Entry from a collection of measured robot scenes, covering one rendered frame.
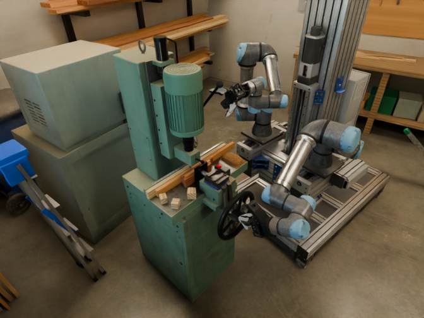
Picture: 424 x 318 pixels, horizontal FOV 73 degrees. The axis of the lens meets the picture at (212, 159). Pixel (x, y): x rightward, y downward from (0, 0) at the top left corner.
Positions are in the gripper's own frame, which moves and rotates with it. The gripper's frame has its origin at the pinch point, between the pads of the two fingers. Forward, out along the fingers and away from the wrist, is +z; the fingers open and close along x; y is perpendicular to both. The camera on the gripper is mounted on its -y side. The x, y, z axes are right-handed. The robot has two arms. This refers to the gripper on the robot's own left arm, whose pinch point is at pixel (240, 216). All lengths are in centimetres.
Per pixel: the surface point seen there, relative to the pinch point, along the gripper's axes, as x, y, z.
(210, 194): 0.4, -11.9, 15.9
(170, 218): -22.7, -11.9, 21.8
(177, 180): -4.7, -23.1, 31.9
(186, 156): 2.7, -33.3, 25.2
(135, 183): -15, -27, 63
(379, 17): 338, -53, 36
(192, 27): 209, -142, 210
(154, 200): -20.8, -20.5, 32.9
